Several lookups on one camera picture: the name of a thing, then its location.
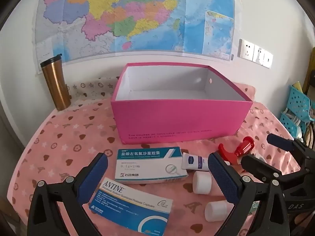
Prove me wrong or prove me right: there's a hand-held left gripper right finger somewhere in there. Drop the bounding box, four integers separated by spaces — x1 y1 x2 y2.
208 152 289 236

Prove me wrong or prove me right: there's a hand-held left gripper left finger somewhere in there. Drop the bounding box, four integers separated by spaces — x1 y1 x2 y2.
27 152 109 236

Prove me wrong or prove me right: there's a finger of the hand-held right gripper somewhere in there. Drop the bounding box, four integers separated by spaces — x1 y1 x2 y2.
267 133 315 158
240 154 303 183

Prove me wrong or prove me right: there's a red plastic tool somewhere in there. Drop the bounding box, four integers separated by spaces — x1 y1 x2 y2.
218 138 255 160

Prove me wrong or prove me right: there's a white and purple cream tube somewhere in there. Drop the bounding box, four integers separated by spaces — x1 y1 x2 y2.
181 152 212 172

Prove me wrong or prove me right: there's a white and teal medicine box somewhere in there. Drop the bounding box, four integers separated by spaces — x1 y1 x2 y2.
114 146 189 185

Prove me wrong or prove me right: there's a blue and white medicine box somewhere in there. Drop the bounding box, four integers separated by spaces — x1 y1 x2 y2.
89 177 174 236

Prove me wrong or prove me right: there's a pink cardboard box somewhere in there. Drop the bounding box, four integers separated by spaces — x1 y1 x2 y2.
110 63 254 145

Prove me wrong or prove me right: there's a blue plastic basket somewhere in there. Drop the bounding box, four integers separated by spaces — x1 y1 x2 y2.
288 85 312 122
279 112 307 143

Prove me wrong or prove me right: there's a brown metal tumbler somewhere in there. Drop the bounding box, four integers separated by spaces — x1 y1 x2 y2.
40 53 72 112

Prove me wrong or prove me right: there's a white wall socket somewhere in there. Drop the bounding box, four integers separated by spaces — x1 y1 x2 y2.
262 50 273 69
252 45 265 65
238 39 255 61

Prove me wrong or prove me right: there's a colourful wall map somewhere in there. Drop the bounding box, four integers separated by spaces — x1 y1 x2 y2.
34 0 235 74

